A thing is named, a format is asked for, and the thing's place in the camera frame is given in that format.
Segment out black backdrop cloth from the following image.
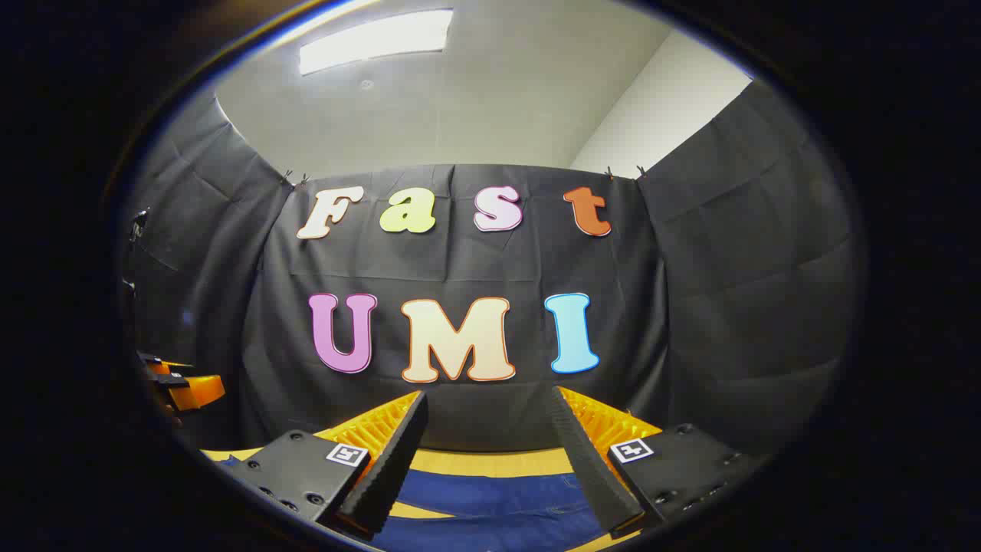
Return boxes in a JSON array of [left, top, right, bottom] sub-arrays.
[[123, 77, 867, 461]]

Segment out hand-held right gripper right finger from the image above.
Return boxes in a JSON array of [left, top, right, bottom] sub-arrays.
[[549, 385, 767, 540]]

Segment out blue denim jeans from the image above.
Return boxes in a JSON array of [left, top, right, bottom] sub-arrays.
[[217, 456, 614, 552]]

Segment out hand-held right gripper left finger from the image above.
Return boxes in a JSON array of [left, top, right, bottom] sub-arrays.
[[218, 389, 430, 541]]

